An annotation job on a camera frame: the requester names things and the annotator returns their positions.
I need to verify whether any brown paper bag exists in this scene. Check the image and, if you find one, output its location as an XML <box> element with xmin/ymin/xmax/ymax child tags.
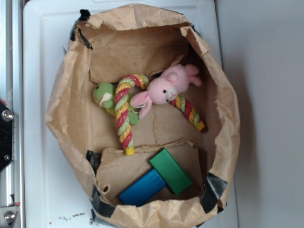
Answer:
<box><xmin>46</xmin><ymin>4</ymin><xmax>240</xmax><ymax>228</ymax></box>

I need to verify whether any green plush frog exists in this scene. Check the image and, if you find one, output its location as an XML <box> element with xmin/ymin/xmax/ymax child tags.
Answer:
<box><xmin>93</xmin><ymin>82</ymin><xmax>139</xmax><ymax>125</ymax></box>

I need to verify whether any black mounting bracket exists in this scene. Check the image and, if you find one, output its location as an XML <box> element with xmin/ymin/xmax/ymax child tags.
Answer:
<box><xmin>0</xmin><ymin>100</ymin><xmax>14</xmax><ymax>171</ymax></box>

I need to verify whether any white plastic tray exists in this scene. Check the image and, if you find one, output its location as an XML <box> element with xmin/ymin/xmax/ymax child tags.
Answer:
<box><xmin>22</xmin><ymin>0</ymin><xmax>239</xmax><ymax>228</ymax></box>

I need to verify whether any multicolour twisted rope toy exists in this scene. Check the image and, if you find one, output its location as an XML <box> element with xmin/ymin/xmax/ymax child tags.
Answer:
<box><xmin>114</xmin><ymin>74</ymin><xmax>206</xmax><ymax>156</ymax></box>

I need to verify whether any blue wooden block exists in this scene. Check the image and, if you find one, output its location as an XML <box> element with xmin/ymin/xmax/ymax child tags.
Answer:
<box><xmin>119</xmin><ymin>169</ymin><xmax>167</xmax><ymax>206</ymax></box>

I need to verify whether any green wooden block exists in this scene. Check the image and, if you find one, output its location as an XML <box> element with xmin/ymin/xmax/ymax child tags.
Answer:
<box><xmin>149</xmin><ymin>148</ymin><xmax>192</xmax><ymax>195</ymax></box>

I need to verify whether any pink plush bunny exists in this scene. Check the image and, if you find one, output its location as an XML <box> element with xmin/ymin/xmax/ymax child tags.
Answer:
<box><xmin>130</xmin><ymin>64</ymin><xmax>202</xmax><ymax>120</ymax></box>

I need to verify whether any aluminium frame rail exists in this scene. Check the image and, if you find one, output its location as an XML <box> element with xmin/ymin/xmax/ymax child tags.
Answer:
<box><xmin>0</xmin><ymin>0</ymin><xmax>25</xmax><ymax>228</ymax></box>

